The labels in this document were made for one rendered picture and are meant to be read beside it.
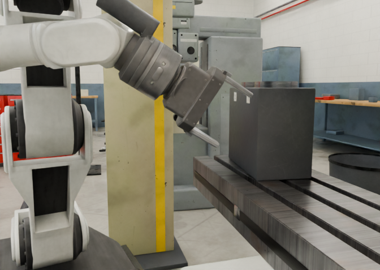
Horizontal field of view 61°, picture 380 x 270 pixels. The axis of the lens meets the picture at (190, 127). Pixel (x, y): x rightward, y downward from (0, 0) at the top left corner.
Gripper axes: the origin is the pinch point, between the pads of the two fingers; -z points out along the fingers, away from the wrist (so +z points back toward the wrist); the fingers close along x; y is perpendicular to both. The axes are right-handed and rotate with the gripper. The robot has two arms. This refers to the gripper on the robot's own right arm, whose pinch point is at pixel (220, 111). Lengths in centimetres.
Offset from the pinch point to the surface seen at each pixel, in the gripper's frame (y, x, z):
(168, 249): 132, -103, -67
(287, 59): 652, 141, -276
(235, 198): -1.1, -12.1, -11.7
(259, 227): -11.2, -11.5, -12.7
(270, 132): 4.2, 1.7, -12.5
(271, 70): 676, 104, -268
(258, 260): -13.4, -15.5, -14.5
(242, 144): 12.9, -4.2, -13.0
